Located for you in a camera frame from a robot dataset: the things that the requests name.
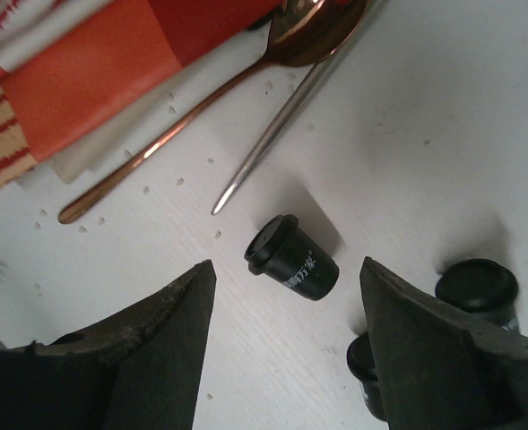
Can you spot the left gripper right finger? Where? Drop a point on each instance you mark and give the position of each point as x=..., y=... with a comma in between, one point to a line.
x=439, y=367

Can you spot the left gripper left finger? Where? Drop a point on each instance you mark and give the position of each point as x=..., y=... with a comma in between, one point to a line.
x=140, y=368

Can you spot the black capsule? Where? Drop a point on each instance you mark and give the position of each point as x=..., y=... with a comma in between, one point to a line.
x=482, y=288
x=361, y=363
x=282, y=251

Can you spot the red striped towel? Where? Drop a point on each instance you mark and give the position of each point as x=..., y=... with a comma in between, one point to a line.
x=102, y=66

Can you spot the copper spoon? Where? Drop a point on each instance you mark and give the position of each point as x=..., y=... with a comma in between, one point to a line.
x=301, y=33

